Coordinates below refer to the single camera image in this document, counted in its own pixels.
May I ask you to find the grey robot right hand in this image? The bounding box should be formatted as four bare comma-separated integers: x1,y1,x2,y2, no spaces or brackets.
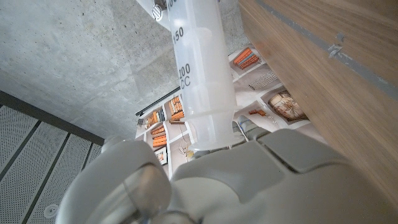
136,0,172,31

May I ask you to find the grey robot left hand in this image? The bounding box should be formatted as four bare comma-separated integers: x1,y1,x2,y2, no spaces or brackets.
55,114,398,224

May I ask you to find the large clear plastic syringe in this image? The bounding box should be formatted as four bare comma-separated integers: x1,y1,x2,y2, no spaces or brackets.
166,0,246,152

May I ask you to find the black backdrop stand pole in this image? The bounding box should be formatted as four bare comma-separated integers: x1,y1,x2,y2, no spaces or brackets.
135,86,181,118

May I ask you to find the printed bookshelf backdrop cloth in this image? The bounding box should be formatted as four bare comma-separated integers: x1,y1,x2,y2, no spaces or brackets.
135,43,327,178

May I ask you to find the wooden panel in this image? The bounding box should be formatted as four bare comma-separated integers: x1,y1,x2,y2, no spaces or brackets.
254,0,398,100

